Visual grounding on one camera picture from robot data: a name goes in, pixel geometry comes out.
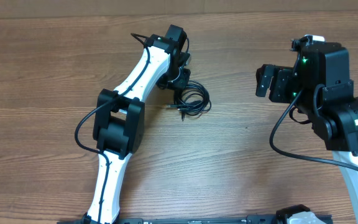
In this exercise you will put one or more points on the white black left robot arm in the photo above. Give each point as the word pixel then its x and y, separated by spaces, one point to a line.
pixel 119 116

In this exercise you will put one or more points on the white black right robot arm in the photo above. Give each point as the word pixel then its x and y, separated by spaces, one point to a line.
pixel 319 86

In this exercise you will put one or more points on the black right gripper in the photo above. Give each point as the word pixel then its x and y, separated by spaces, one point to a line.
pixel 279 76

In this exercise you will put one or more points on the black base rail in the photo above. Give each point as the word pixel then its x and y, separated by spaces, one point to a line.
pixel 294 214

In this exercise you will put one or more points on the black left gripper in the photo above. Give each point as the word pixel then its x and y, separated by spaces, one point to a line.
pixel 184 79

